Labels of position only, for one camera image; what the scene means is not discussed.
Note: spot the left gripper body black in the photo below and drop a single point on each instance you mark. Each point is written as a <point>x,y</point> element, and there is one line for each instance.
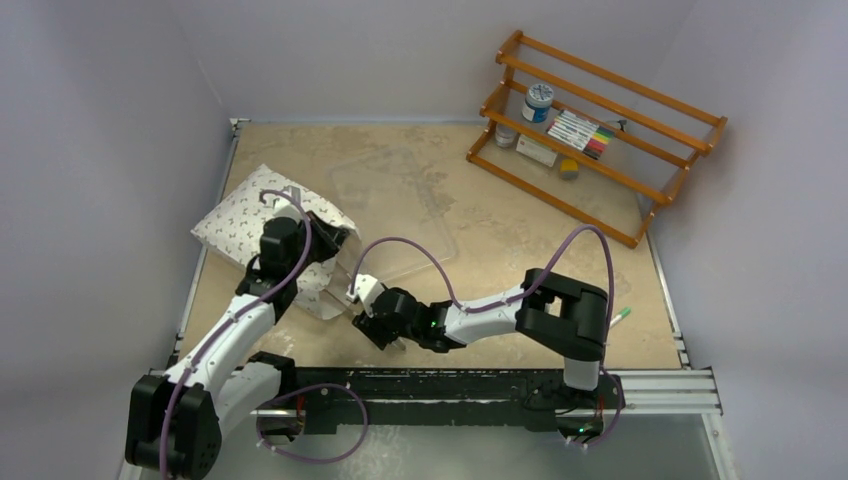
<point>320,247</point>

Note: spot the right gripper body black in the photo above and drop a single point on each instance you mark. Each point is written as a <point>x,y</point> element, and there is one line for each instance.
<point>371,325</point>

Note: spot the metal tongs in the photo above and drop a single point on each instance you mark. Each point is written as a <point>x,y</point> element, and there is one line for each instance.
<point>398,344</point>

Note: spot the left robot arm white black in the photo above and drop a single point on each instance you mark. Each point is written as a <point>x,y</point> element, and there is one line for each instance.
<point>177,420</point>

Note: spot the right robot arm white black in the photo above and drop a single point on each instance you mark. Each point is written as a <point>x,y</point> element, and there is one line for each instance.
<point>565,315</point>

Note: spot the clear plastic tray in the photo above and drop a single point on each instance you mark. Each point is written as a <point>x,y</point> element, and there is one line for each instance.
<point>384,194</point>

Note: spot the white card box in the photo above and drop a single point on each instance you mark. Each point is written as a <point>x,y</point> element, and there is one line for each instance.
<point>536,151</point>

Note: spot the yellow grey sponge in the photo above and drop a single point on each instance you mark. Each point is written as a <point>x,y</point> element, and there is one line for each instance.
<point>568,169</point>

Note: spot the green white marker pen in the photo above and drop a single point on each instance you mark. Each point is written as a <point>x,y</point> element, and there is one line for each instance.
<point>617,318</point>

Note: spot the white jar blue label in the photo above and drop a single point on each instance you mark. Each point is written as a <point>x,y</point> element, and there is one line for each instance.
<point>537,102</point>

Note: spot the orange wooden shelf rack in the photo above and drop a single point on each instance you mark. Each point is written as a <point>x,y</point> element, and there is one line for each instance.
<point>493,109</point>

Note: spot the pack of coloured markers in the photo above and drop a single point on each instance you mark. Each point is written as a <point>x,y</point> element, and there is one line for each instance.
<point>581,134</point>

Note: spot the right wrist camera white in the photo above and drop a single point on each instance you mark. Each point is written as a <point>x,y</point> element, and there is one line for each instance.
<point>365,289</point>

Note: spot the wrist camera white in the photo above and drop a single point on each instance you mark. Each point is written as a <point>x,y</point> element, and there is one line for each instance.
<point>365,289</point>
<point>286,203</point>

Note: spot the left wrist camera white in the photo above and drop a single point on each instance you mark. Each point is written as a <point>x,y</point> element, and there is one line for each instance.
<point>286,203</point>

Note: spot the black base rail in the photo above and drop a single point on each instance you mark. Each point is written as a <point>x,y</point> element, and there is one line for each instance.
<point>537,400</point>

